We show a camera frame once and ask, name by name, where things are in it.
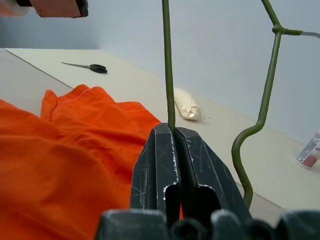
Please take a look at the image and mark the pink labelled bottle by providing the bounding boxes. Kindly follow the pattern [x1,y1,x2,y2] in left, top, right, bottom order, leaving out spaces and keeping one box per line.
[294,131,320,170]

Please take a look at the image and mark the black and orange device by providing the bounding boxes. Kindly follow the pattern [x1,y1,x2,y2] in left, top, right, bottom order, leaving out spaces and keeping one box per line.
[0,0,90,19]

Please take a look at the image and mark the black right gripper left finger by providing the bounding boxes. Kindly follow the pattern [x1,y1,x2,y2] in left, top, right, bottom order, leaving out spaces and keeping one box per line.
[129,122,182,221]

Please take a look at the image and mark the clear bag of beige grains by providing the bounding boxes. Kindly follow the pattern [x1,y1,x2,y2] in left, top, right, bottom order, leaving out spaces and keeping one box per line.
[173,87,202,122]

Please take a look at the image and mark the green wire hanger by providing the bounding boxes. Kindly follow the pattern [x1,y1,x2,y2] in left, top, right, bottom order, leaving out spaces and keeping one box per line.
[161,0,320,210]

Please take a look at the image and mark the orange shorts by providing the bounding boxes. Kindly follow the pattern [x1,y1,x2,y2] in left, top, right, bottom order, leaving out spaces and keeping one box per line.
[0,84,162,240]

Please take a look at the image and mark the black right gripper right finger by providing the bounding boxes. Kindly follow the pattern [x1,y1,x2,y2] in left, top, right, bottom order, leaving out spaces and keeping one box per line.
[174,126,253,221]

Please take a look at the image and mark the black handled scissors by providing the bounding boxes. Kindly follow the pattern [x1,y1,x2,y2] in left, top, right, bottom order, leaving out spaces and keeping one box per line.
[61,61,108,75]

